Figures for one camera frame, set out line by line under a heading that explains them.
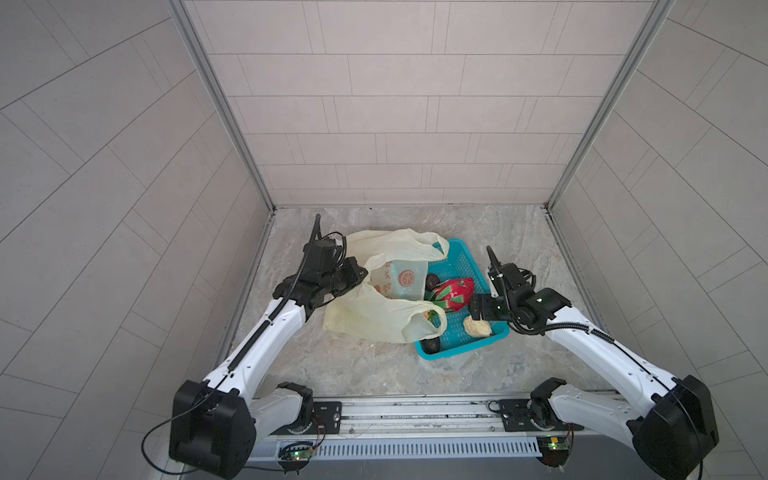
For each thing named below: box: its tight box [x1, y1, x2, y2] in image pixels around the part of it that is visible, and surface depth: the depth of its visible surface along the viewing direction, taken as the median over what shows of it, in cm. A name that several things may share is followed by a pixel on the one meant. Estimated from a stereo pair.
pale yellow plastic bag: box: [322, 228, 450, 343], surface depth 82 cm
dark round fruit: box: [425, 273, 440, 291], surface depth 92 cm
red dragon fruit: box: [424, 278, 474, 322], surface depth 86 cm
